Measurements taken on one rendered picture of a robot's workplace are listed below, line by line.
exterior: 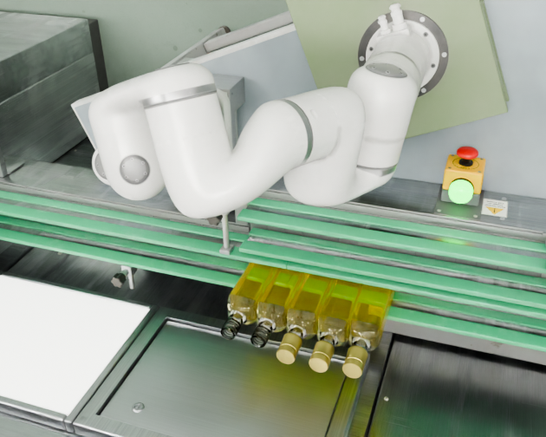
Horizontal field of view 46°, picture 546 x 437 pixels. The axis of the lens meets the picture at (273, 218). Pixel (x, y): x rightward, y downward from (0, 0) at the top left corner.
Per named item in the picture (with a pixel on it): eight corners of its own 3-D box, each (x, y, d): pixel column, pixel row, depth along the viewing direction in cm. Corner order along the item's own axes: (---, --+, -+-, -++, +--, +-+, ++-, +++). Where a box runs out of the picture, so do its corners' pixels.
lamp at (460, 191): (447, 197, 123) (445, 205, 121) (451, 176, 121) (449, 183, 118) (471, 200, 122) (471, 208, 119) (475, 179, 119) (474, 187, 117)
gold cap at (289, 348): (283, 345, 116) (276, 362, 113) (282, 330, 114) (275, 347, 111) (302, 349, 115) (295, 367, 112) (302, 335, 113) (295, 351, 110)
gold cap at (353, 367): (344, 347, 112) (338, 364, 108) (362, 343, 110) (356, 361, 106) (353, 362, 113) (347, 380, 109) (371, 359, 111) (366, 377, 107)
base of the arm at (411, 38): (354, 14, 112) (334, 34, 99) (426, -8, 107) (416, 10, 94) (376, 98, 118) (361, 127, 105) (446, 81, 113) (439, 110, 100)
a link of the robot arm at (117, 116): (235, 169, 93) (209, 65, 90) (241, 188, 72) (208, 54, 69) (123, 197, 92) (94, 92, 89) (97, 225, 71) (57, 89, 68)
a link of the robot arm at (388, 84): (430, 53, 96) (419, 85, 83) (408, 133, 103) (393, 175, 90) (367, 38, 98) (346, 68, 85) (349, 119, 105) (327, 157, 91)
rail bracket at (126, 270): (141, 266, 153) (112, 301, 142) (138, 242, 149) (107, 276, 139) (157, 269, 152) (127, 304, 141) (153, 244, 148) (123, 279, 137)
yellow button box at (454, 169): (445, 183, 130) (439, 201, 124) (449, 149, 126) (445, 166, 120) (480, 188, 128) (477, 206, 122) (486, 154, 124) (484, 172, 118)
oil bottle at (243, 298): (263, 262, 139) (224, 325, 122) (262, 240, 136) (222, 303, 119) (287, 266, 138) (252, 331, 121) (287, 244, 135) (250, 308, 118)
